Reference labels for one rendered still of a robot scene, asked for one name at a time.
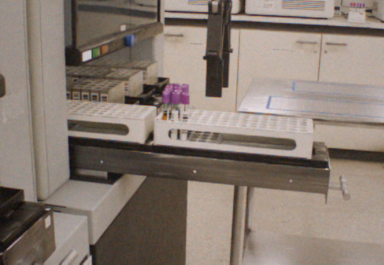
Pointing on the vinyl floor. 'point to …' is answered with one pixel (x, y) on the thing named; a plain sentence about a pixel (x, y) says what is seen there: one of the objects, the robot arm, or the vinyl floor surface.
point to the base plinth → (356, 154)
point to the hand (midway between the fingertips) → (217, 78)
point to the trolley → (345, 112)
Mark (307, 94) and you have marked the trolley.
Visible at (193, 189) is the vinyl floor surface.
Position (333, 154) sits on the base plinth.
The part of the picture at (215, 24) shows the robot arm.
